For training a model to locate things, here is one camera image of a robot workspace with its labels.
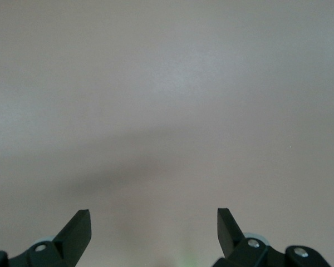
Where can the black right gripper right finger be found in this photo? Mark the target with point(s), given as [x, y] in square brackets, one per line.
[229, 239]

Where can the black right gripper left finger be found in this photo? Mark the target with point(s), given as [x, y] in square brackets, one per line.
[72, 239]

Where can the brown table cover sheet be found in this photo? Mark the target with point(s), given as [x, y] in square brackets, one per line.
[72, 83]

